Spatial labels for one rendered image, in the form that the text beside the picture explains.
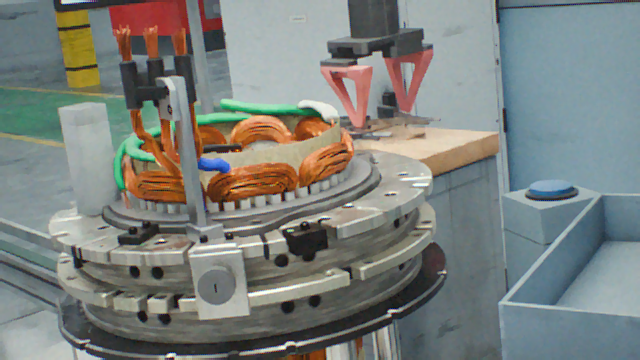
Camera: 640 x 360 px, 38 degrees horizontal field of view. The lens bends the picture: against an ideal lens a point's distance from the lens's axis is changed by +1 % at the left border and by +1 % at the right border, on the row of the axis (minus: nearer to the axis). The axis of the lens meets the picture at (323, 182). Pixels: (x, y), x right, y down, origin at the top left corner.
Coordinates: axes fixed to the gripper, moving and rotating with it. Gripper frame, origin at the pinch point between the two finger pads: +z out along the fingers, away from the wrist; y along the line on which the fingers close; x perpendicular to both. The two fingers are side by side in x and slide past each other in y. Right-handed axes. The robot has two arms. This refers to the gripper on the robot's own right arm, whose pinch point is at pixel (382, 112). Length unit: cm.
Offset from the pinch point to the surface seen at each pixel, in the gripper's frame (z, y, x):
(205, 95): 9, -32, -82
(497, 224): 13.3, -4.4, 12.4
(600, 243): 5.4, 14.0, 36.7
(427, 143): 2.7, 1.5, 8.0
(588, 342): 3, 34, 48
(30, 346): 118, -52, -244
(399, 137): 2.9, -0.1, 2.3
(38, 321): 119, -66, -266
